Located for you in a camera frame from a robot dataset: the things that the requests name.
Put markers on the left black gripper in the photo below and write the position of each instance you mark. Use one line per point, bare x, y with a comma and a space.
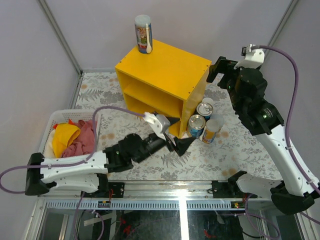
182, 144

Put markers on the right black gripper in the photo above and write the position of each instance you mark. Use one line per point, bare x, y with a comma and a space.
219, 67

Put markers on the tall can with white spoon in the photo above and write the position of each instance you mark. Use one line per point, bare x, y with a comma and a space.
143, 32

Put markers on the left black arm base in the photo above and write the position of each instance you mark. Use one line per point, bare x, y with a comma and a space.
110, 188

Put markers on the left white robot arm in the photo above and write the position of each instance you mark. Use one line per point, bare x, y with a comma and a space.
88, 173

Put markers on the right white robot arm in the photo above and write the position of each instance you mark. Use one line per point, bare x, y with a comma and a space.
298, 188

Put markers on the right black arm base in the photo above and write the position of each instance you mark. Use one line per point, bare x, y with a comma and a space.
227, 189

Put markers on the blue can silver pull-tab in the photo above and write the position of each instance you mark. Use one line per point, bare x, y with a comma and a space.
195, 126

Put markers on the small yellow can white lid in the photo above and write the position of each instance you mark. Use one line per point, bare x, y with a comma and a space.
208, 100

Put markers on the rear silver pull-tab can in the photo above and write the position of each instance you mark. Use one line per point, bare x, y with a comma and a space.
205, 110

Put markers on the wide yellow can clear lid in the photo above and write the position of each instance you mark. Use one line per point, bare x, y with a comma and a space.
219, 118

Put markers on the yellow wooden shelf cabinet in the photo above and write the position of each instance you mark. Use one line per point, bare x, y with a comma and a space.
169, 81

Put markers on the pink cloth in basket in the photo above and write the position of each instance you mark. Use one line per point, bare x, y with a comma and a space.
84, 143

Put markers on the yellow cloth in basket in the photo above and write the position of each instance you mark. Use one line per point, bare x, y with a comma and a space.
64, 135

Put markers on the white plastic laundry basket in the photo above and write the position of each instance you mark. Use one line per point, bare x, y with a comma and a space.
62, 116

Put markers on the white cloth in basket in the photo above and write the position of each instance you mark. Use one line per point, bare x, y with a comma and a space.
48, 147

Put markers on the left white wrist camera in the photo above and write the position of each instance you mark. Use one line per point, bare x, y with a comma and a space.
158, 122

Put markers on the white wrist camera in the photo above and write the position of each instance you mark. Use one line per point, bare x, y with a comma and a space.
158, 122
253, 57

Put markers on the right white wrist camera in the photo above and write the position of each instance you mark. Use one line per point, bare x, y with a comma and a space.
253, 57

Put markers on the aluminium front rail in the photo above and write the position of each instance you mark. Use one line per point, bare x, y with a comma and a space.
147, 195

